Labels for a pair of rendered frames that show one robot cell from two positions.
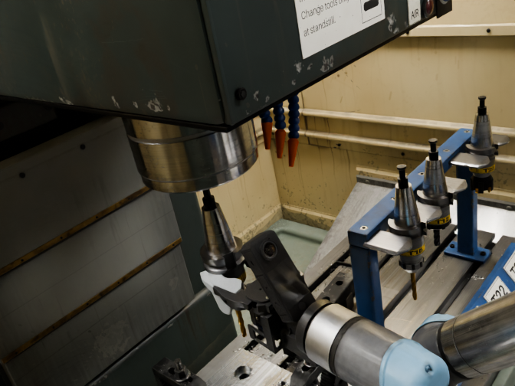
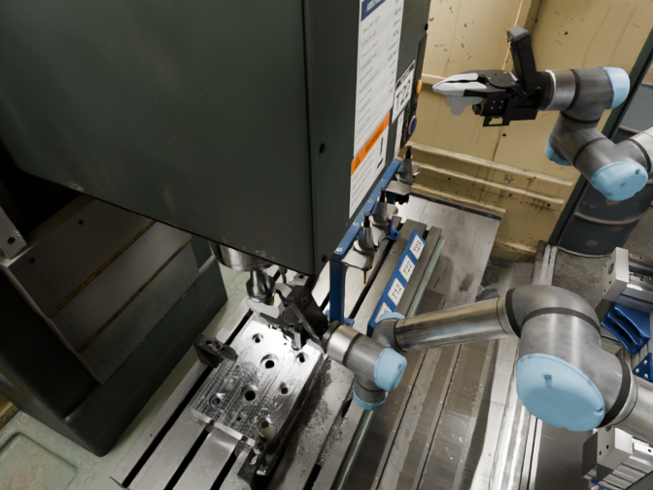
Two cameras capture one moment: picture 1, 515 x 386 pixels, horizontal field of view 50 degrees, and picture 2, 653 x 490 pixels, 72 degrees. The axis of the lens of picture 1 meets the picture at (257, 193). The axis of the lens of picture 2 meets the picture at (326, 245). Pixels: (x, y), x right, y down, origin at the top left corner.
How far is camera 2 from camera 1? 37 cm
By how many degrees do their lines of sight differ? 25
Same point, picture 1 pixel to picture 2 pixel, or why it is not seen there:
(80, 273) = (125, 280)
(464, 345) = (409, 339)
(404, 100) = not seen: hidden behind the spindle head
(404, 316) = (350, 283)
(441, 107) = not seen: hidden behind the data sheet
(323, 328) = (339, 343)
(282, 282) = (311, 316)
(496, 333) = (429, 335)
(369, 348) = (367, 356)
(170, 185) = (243, 267)
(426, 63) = not seen: hidden behind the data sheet
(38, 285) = (97, 296)
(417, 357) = (394, 360)
